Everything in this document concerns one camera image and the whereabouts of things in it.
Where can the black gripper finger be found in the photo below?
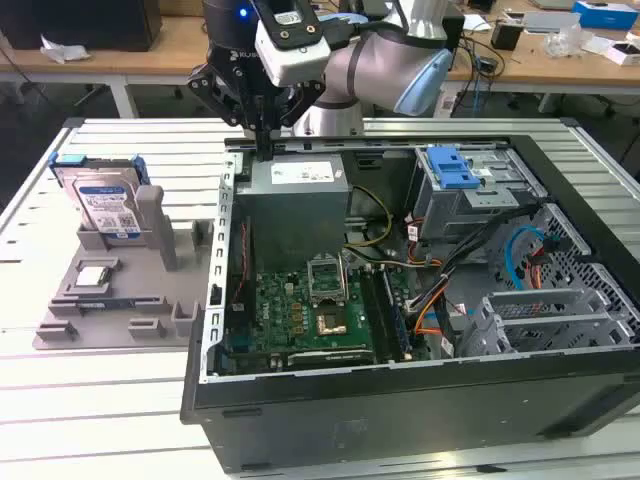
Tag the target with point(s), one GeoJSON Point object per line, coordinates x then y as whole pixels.
{"type": "Point", "coordinates": [300, 102]}
{"type": "Point", "coordinates": [220, 97]}

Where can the hard disk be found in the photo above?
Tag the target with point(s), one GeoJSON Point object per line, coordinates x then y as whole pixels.
{"type": "Point", "coordinates": [105, 205]}

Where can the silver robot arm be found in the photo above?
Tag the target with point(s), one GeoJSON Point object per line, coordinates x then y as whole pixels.
{"type": "Point", "coordinates": [380, 65]}

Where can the metal disk bay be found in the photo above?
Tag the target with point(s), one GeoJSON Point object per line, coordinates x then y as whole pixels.
{"type": "Point", "coordinates": [555, 332]}
{"type": "Point", "coordinates": [545, 297]}

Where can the grey power supply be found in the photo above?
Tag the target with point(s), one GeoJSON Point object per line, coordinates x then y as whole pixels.
{"type": "Point", "coordinates": [295, 215]}

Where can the large black box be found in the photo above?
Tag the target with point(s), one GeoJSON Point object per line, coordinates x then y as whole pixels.
{"type": "Point", "coordinates": [75, 25]}

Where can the crumpled white paper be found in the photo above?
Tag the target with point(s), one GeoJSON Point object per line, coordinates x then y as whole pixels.
{"type": "Point", "coordinates": [65, 51]}

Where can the blue plastic cage latch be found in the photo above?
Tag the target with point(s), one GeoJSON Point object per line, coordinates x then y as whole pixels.
{"type": "Point", "coordinates": [452, 170]}

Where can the black speaker box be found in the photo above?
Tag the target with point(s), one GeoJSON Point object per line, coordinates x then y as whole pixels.
{"type": "Point", "coordinates": [456, 40]}

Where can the metal drive cage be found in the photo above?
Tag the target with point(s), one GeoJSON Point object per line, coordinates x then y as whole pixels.
{"type": "Point", "coordinates": [450, 210]}

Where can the green motherboard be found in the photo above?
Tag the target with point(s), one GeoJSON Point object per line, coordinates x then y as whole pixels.
{"type": "Point", "coordinates": [285, 310]}

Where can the silver CPU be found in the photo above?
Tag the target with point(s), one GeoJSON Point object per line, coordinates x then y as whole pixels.
{"type": "Point", "coordinates": [92, 277]}

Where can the CPU socket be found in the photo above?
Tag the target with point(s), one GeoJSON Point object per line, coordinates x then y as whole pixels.
{"type": "Point", "coordinates": [332, 322]}

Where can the black RAM slot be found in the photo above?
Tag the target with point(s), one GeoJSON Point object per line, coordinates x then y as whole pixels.
{"type": "Point", "coordinates": [374, 315]}

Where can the installed RAM stick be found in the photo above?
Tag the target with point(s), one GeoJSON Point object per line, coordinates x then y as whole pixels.
{"type": "Point", "coordinates": [397, 315]}

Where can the loose RAM stick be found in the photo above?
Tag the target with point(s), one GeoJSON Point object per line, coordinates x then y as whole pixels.
{"type": "Point", "coordinates": [107, 303]}

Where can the grey parts rack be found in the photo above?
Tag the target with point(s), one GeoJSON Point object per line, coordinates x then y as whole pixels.
{"type": "Point", "coordinates": [150, 325]}

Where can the black graphics card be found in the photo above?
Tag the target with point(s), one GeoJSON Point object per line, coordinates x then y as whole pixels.
{"type": "Point", "coordinates": [332, 357]}

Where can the flat silver box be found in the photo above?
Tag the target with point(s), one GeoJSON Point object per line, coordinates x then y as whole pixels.
{"type": "Point", "coordinates": [550, 22]}

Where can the clear plastic bag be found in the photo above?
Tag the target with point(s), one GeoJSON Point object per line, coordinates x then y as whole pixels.
{"type": "Point", "coordinates": [565, 41]}

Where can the blue cardboard box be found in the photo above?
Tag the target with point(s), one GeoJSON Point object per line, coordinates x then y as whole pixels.
{"type": "Point", "coordinates": [607, 12]}

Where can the white box with black insert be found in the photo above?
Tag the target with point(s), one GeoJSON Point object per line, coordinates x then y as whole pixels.
{"type": "Point", "coordinates": [622, 54]}

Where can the black PC case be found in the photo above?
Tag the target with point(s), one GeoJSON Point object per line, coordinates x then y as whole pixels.
{"type": "Point", "coordinates": [400, 420]}

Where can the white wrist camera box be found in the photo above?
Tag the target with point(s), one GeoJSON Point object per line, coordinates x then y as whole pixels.
{"type": "Point", "coordinates": [295, 55]}

